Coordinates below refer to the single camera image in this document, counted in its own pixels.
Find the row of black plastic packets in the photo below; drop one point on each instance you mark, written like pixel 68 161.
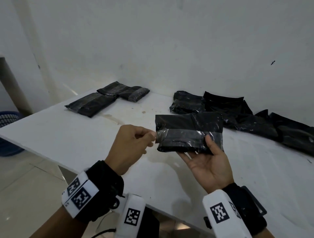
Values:
pixel 245 120

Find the black left wristband with markers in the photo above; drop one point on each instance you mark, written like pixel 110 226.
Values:
pixel 105 186

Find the person's right hand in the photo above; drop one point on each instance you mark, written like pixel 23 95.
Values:
pixel 213 171

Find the glossy black plastic bag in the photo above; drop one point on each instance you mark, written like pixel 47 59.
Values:
pixel 189 121

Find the person's left forearm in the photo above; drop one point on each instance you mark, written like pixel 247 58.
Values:
pixel 54 225

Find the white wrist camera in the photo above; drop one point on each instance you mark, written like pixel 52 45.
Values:
pixel 216 198
pixel 132 203

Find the clear tape strip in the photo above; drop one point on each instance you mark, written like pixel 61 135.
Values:
pixel 186 134

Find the crinkled black plastic bag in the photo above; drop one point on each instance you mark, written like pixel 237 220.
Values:
pixel 135 94

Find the person's left hand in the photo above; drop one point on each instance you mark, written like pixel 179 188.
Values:
pixel 127 149

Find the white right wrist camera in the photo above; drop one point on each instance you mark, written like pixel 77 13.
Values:
pixel 216 198

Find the person's right forearm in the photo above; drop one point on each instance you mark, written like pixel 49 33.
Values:
pixel 263 234

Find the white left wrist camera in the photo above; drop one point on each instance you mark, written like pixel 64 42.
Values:
pixel 132 203

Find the blue plastic basket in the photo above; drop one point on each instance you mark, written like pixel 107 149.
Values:
pixel 8 147

